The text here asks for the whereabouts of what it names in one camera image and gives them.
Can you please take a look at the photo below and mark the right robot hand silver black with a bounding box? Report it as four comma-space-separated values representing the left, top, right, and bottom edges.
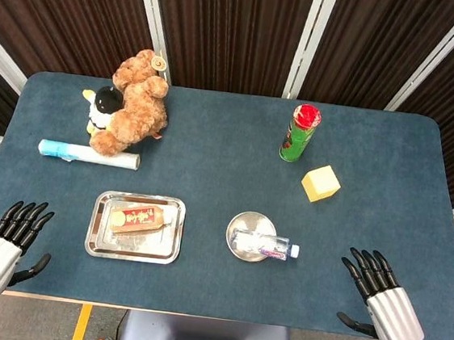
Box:
333, 246, 434, 340

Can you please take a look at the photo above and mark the brown drink bottle red label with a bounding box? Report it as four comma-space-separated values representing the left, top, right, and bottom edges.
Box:
107, 201, 175, 239

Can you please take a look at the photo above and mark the clear water bottle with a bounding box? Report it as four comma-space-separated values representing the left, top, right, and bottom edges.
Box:
229, 228, 302, 263

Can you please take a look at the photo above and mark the rectangular steel tray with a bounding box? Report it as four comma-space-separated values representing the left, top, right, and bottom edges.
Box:
82, 187, 187, 267

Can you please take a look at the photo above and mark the white blue plastic wrap roll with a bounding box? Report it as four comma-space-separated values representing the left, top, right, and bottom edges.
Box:
36, 138, 142, 172

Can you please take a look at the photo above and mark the yellow foam cube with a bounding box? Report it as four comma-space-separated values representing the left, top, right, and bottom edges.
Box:
298, 161, 343, 206

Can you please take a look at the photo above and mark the round steel bowl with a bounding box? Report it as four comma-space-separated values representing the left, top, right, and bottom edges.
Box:
223, 208, 280, 265

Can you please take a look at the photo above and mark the black white penguin plush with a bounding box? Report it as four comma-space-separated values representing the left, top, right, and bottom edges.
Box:
78, 83, 125, 138

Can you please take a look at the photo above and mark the green chips can red lid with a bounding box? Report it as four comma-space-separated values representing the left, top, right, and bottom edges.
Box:
278, 101, 324, 166

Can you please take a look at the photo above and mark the brown teddy bear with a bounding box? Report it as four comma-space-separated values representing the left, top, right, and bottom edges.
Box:
87, 44, 175, 162

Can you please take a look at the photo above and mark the blue felt table cloth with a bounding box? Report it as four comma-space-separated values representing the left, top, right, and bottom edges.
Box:
0, 66, 454, 340

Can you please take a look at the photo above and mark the white partition frame post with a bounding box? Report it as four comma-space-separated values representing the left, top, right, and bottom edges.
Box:
282, 0, 339, 103
0, 23, 34, 96
124, 0, 181, 86
385, 0, 454, 118

